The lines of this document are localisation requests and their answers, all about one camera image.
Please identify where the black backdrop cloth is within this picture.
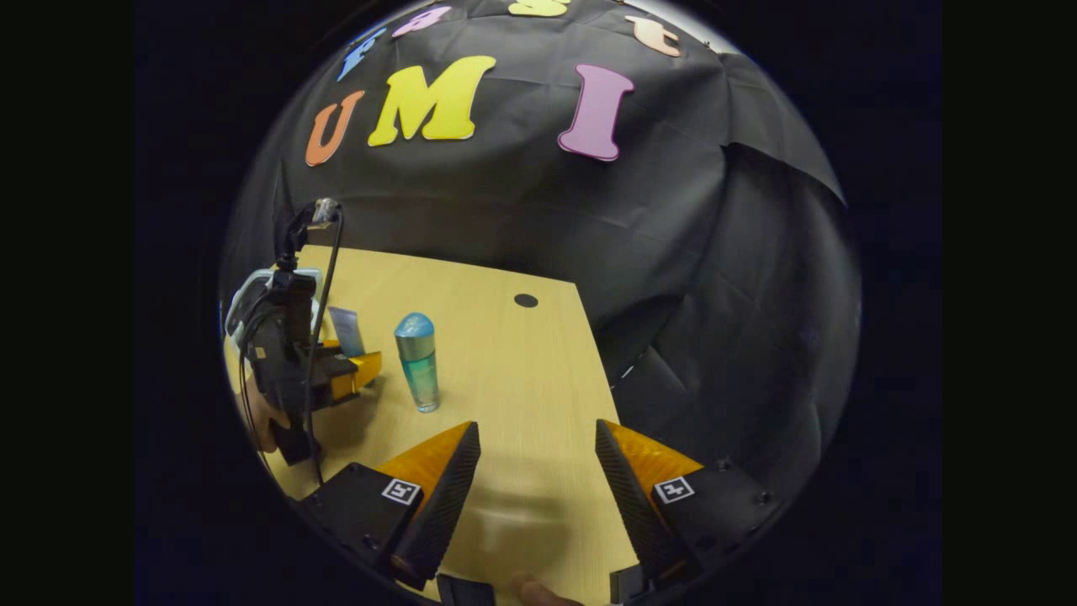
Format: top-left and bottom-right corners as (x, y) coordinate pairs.
(220, 0), (861, 506)

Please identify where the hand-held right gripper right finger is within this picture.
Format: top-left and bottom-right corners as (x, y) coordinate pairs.
(594, 419), (785, 590)

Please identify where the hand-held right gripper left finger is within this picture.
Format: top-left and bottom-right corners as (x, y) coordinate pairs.
(299, 421), (482, 592)

